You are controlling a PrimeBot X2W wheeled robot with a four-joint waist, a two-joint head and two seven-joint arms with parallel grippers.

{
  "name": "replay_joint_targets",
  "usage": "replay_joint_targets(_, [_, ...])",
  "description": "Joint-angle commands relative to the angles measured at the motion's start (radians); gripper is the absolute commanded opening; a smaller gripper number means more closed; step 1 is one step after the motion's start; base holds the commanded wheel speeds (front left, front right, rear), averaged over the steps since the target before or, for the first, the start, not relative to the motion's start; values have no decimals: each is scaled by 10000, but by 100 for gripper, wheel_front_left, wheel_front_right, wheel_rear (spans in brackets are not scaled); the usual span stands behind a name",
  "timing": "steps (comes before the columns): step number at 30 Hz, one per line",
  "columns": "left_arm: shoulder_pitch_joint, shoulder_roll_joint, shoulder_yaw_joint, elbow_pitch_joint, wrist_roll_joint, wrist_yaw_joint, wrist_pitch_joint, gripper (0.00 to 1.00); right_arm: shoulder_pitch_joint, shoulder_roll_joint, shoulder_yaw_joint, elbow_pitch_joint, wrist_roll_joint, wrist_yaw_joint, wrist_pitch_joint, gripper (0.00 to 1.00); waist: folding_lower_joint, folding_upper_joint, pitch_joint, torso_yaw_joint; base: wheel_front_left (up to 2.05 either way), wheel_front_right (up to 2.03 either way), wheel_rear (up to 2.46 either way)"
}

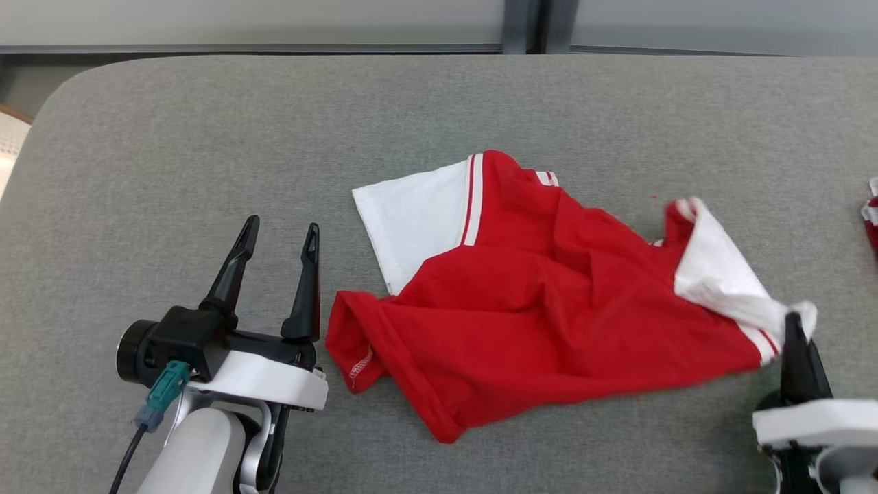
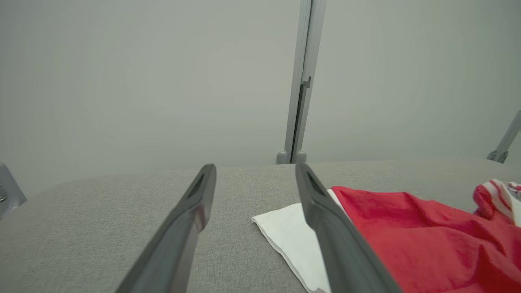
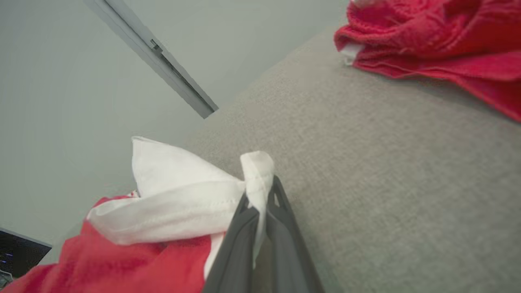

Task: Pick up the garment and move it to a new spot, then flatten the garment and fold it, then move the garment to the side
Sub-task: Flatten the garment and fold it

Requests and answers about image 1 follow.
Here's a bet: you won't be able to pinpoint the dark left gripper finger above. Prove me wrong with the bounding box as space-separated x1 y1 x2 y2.
281 223 321 342
199 215 261 330

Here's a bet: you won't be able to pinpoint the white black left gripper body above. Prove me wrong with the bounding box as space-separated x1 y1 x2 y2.
187 329 329 412

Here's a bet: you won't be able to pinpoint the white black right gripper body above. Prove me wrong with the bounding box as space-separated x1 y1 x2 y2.
753 391 878 450

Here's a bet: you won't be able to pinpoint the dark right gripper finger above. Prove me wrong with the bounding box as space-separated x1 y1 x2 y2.
782 312 810 404
806 342 834 402

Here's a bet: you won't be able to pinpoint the red shorts with white stripe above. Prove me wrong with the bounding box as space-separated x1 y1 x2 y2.
861 177 878 258

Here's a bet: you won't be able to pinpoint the red jersey with white trim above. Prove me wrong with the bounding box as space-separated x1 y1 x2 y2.
324 150 818 445

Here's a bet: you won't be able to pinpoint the white panel with wooden edge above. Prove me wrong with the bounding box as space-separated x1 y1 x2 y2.
0 103 34 201

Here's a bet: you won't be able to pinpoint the teal connector with cable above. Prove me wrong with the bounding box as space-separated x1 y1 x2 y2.
108 360 191 494

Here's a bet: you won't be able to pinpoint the grey wall baseboard strip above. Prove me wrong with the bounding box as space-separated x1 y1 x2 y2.
569 44 796 58
0 44 505 57

